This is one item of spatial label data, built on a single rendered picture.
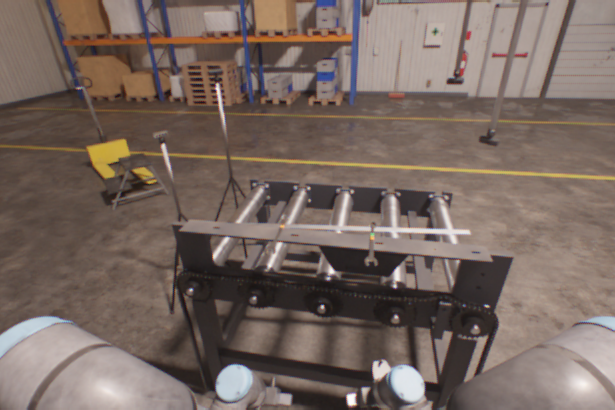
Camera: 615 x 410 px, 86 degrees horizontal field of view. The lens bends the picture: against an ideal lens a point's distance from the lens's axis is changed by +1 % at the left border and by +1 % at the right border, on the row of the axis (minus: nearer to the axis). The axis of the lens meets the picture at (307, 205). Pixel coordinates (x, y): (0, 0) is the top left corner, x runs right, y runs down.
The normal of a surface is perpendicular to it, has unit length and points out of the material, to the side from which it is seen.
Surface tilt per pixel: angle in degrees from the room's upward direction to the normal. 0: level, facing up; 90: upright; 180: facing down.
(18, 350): 13
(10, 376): 35
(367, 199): 90
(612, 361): 5
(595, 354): 5
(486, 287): 90
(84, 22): 90
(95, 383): 23
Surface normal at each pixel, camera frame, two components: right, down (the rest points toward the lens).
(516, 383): -0.63, -0.72
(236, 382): -0.16, -0.68
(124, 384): 0.59, -0.69
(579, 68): -0.19, 0.48
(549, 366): -0.37, -0.87
